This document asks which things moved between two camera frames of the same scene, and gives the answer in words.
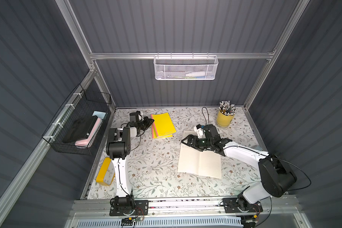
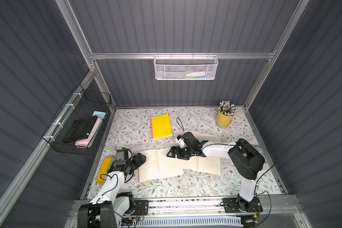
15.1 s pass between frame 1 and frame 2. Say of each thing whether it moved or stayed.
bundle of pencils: stayed
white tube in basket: stayed
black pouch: stayed
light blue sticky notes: stayed
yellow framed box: stayed
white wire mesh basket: stayed
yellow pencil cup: stayed
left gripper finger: moved
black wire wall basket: stayed
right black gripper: moved
